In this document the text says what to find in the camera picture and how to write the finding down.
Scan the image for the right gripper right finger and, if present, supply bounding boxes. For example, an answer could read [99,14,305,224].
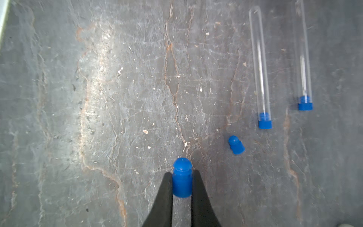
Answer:
[191,170,221,227]

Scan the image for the blue stopper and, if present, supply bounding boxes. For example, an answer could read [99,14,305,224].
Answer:
[173,158,193,198]
[298,96,313,111]
[258,112,273,130]

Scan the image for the clear test tube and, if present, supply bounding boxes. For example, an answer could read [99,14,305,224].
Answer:
[291,0,313,103]
[249,6,272,120]

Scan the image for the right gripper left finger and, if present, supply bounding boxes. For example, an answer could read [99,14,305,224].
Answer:
[142,172,173,227]

